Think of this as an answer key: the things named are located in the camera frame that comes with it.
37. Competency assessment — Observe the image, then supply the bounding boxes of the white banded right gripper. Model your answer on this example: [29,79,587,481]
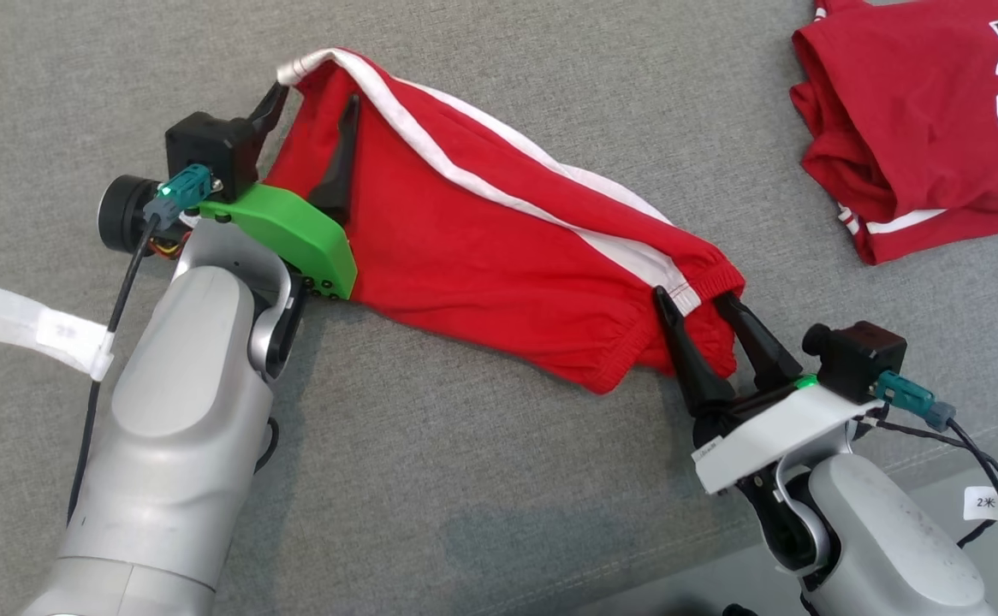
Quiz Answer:
[653,287,864,495]

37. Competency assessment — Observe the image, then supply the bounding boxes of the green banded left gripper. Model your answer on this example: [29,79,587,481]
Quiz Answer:
[199,83,361,300]

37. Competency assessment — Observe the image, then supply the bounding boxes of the red shorts with white stripe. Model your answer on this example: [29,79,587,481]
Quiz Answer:
[264,47,746,394]

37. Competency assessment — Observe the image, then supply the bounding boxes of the red and white jersey shirt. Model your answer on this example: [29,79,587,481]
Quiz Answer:
[790,0,998,266]

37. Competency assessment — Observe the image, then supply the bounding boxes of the grey fabric sofa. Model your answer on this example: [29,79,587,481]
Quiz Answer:
[0,0,998,616]

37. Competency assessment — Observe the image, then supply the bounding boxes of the left camera cable teal plug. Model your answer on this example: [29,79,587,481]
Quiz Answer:
[67,164,213,523]

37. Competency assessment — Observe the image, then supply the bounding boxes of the camera cable teal plug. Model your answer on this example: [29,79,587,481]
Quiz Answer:
[67,164,213,523]
[871,370,998,616]

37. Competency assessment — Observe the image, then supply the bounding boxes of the right camera cable teal plug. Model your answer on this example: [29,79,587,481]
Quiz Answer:
[871,370,998,616]

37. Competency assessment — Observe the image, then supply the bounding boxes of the white tape cable label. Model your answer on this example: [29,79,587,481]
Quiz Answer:
[0,275,115,382]

